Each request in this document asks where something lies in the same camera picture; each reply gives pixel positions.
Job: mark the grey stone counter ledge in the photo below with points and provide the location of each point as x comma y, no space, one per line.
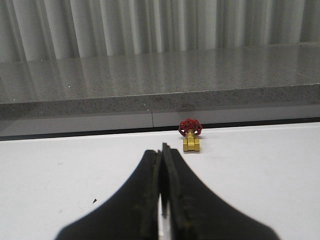
158,90

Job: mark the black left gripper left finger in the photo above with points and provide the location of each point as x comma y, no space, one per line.
130,214

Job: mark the brass valve red handwheel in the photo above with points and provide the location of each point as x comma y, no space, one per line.
190,129

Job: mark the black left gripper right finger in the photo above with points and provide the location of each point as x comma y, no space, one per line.
197,213

